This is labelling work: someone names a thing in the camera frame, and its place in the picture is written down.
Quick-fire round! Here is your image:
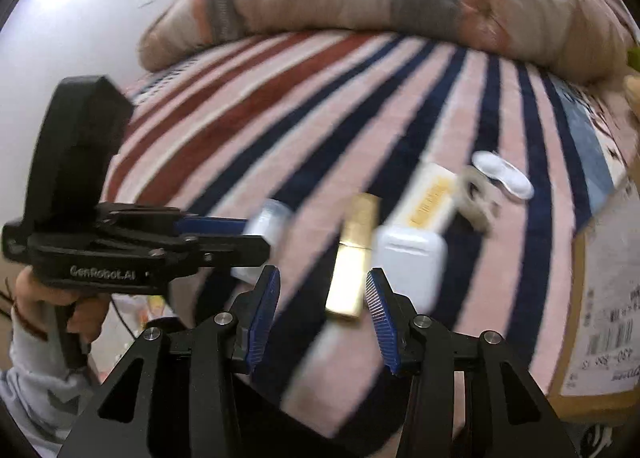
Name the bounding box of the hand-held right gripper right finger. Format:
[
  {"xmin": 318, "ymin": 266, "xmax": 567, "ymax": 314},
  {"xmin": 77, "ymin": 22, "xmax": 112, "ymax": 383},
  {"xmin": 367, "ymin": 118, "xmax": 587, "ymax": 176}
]
[{"xmin": 365, "ymin": 268, "xmax": 583, "ymax": 458}]

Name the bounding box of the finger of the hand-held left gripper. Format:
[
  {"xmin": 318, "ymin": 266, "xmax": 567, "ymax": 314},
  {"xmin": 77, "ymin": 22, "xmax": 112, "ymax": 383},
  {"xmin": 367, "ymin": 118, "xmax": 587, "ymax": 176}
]
[
  {"xmin": 99, "ymin": 202, "xmax": 252, "ymax": 240},
  {"xmin": 102, "ymin": 233, "xmax": 272, "ymax": 285}
]

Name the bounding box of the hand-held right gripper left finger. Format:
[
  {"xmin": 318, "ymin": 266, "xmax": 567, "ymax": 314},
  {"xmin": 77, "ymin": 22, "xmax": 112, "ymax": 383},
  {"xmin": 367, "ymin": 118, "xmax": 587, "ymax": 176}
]
[{"xmin": 57, "ymin": 265, "xmax": 282, "ymax": 458}]

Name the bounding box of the small white bottle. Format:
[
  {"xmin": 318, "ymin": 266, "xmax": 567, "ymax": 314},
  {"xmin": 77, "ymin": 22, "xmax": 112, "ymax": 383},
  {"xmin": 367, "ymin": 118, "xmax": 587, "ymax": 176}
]
[{"xmin": 235, "ymin": 198, "xmax": 292, "ymax": 285}]

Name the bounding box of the gold rectangular box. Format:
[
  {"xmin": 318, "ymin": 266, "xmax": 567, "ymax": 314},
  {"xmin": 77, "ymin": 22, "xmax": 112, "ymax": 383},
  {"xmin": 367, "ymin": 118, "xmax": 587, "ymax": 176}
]
[{"xmin": 325, "ymin": 193, "xmax": 383, "ymax": 323}]

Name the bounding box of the person's left forearm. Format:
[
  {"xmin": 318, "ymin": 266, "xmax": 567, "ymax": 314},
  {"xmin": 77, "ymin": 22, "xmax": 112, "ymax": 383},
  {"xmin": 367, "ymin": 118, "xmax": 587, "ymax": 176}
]
[{"xmin": 0, "ymin": 308, "xmax": 103, "ymax": 445}]

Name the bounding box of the person's left hand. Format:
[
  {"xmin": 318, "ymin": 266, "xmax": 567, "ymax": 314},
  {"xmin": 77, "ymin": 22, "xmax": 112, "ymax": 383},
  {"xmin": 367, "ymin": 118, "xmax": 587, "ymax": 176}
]
[{"xmin": 12, "ymin": 270, "xmax": 111, "ymax": 354}]

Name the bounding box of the white rounded plastic case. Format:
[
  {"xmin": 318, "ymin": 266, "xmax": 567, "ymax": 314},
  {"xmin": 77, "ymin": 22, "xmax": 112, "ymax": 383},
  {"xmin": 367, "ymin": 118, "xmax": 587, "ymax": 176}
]
[{"xmin": 372, "ymin": 225, "xmax": 448, "ymax": 315}]

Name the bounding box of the white tube yellow label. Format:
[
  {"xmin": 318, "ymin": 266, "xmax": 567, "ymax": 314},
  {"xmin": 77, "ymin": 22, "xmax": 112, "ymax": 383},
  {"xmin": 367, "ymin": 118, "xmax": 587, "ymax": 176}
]
[{"xmin": 400, "ymin": 162, "xmax": 458, "ymax": 235}]

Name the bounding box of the grey beige clip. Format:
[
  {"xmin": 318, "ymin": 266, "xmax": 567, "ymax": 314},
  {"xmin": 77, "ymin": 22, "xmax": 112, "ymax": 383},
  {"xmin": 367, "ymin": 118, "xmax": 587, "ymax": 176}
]
[{"xmin": 455, "ymin": 165, "xmax": 502, "ymax": 235}]

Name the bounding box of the striped blanket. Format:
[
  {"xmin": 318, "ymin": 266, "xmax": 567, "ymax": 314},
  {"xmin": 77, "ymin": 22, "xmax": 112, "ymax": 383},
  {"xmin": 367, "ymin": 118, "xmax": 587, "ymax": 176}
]
[{"xmin": 100, "ymin": 30, "xmax": 632, "ymax": 439}]

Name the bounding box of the white oval lid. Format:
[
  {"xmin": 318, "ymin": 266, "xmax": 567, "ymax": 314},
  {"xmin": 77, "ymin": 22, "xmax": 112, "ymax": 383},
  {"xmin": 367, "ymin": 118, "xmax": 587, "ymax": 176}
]
[{"xmin": 472, "ymin": 150, "xmax": 535, "ymax": 200}]

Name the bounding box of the cardboard box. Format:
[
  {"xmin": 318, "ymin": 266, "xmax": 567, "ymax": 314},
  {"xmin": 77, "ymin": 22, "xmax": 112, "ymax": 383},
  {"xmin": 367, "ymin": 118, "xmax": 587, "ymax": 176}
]
[{"xmin": 547, "ymin": 173, "xmax": 640, "ymax": 415}]

